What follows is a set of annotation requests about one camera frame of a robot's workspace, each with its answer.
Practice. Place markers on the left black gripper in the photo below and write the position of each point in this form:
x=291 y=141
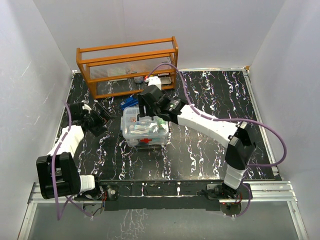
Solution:
x=100 y=128

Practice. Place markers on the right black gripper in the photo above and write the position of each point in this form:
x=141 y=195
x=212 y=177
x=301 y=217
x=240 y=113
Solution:
x=144 y=109

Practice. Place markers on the small green box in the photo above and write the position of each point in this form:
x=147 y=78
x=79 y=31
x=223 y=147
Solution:
x=161 y=124

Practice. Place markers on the clear lid with black handle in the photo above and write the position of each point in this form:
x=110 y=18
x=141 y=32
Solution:
x=133 y=112

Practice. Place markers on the white green sachet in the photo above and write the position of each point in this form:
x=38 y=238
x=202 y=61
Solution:
x=135 y=130

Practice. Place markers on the clear medicine kit box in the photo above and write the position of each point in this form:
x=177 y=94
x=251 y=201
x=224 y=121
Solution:
x=144 y=141

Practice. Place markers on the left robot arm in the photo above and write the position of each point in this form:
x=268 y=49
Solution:
x=57 y=173

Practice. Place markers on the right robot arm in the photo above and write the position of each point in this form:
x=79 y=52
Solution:
x=237 y=138

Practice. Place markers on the white open cardboard box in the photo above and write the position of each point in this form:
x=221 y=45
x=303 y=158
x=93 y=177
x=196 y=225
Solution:
x=165 y=80

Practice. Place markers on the blue stapler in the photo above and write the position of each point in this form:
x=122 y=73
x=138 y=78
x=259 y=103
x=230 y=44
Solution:
x=129 y=102

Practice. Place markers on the small glass jar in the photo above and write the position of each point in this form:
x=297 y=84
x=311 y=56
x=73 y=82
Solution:
x=139 y=79

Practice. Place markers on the orange wooden shelf rack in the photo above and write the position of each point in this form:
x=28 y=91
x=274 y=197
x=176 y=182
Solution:
x=110 y=70

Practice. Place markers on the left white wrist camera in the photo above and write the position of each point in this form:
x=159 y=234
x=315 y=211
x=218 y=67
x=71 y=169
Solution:
x=86 y=107

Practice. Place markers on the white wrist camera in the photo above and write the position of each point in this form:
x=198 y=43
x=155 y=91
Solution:
x=154 y=81
x=86 y=107

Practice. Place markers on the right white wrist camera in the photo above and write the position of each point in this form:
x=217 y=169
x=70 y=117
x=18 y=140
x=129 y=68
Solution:
x=154 y=81

